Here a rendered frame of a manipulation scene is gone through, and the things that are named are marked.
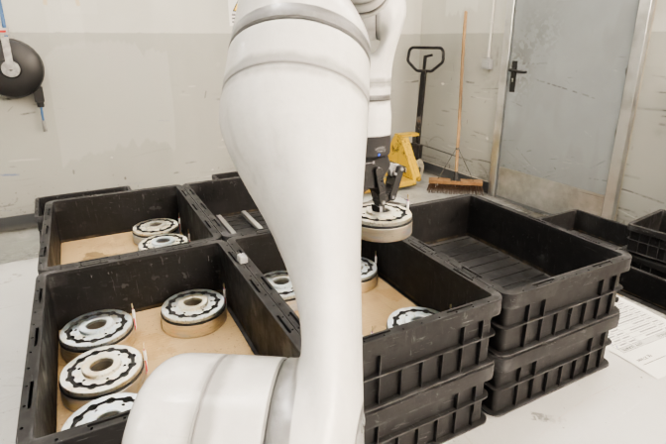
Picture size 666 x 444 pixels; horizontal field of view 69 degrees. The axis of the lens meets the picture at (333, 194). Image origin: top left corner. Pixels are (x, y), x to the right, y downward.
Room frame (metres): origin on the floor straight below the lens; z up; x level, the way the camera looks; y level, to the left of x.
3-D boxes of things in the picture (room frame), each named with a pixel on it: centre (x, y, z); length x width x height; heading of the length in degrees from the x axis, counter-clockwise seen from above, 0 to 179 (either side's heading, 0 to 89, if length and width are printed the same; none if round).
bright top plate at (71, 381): (0.55, 0.31, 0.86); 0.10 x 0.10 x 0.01
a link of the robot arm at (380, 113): (0.76, -0.04, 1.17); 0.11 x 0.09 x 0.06; 28
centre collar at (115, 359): (0.55, 0.31, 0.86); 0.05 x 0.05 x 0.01
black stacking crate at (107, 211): (0.94, 0.43, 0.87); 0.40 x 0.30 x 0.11; 28
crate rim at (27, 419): (0.58, 0.24, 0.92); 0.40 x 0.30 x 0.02; 28
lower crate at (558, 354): (0.86, -0.29, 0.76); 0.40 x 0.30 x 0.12; 28
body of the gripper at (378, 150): (0.74, -0.05, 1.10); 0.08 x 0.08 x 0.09
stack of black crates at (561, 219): (2.02, -1.16, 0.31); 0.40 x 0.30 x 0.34; 29
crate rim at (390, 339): (0.72, -0.02, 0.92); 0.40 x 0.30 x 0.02; 28
